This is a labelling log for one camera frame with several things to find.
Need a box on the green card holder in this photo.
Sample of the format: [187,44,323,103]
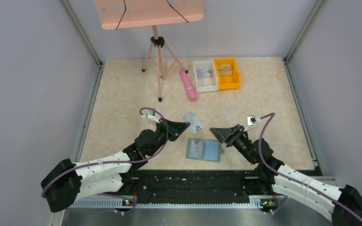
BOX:
[185,138,223,162]

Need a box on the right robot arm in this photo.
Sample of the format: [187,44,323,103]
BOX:
[209,124,362,226]

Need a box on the silver credit card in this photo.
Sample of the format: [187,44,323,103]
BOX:
[188,139,204,159]
[182,112,204,134]
[196,68,213,79]

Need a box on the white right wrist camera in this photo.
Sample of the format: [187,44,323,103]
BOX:
[244,115,261,131]

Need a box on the aluminium frame profile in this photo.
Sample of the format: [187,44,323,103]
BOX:
[71,192,282,210]

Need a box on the yellow plastic bin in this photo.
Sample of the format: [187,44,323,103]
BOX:
[214,57,241,90]

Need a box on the tan card in yellow bin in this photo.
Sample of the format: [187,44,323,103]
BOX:
[217,64,233,76]

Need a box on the pink cylindrical tube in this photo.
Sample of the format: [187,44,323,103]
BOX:
[179,68,197,101]

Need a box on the pink music stand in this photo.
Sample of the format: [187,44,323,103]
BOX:
[94,0,204,102]

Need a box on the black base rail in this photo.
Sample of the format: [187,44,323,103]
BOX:
[103,169,297,205]

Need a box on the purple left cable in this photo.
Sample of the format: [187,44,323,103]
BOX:
[41,107,169,216]

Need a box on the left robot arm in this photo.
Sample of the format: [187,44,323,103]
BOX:
[41,118,190,213]

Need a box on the white plastic bin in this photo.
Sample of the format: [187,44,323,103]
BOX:
[193,60,218,93]

